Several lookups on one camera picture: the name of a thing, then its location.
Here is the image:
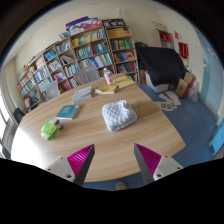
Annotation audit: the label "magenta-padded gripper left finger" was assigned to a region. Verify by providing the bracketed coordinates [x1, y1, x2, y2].
[44, 143, 96, 187]

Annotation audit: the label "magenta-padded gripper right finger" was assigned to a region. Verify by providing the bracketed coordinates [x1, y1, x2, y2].
[133, 143, 184, 186]

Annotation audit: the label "white waffle-knit towel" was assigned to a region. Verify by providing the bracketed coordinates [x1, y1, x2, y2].
[101, 99, 138, 133]

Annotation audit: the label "green plastic bag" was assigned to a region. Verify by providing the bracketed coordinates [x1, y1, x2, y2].
[40, 119, 58, 141]

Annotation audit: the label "teal book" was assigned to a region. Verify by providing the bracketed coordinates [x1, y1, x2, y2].
[55, 104, 81, 121]

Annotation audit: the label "papers on floor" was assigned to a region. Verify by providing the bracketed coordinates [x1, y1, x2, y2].
[154, 90, 183, 112]

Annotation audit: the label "white box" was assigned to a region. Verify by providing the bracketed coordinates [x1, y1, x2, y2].
[144, 71, 171, 94]

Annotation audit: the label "grey chair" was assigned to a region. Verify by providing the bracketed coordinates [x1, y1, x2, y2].
[44, 80, 62, 100]
[73, 65, 100, 86]

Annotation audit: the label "black chair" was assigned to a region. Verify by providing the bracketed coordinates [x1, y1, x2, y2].
[12, 107, 26, 124]

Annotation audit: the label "cardboard box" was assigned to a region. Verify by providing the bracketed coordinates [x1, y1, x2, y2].
[175, 71, 197, 99]

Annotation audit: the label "yellow flat book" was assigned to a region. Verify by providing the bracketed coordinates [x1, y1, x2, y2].
[113, 75, 137, 89]

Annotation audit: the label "white plastic bottle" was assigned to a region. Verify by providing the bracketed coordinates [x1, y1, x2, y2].
[102, 67, 115, 87]

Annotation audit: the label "black cloth cover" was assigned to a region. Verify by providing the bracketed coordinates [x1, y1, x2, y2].
[134, 41, 188, 86]

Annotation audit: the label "wooden bookshelf unit with books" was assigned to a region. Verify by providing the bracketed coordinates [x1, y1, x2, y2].
[16, 16, 140, 111]

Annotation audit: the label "small shelf with trophies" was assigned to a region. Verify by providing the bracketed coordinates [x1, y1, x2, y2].
[152, 21, 176, 50]

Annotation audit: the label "red wall banner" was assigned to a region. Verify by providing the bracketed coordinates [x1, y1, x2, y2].
[178, 41, 190, 60]

